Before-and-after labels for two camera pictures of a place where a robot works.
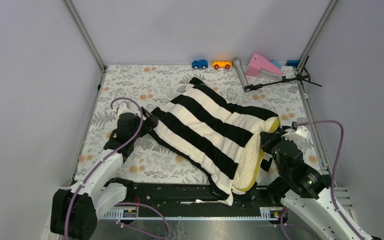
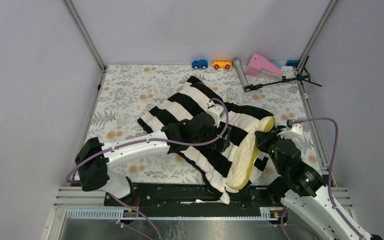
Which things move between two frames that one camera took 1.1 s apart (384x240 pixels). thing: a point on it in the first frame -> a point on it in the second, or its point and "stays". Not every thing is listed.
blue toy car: x=200 y=63 stays
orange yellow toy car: x=225 y=64 stays
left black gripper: x=150 y=123 -> x=220 y=146
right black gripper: x=267 y=139 stays
